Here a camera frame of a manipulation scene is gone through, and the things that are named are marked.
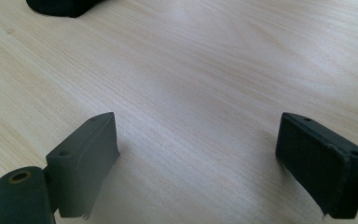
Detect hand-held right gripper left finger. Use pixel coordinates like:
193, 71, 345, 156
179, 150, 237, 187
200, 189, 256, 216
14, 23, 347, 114
45, 111, 121, 219

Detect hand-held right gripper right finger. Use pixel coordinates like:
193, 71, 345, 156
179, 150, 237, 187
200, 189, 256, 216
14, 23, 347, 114
275, 112, 358, 219

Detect dark cloth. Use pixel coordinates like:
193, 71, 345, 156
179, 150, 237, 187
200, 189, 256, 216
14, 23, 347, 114
25, 0, 107, 19

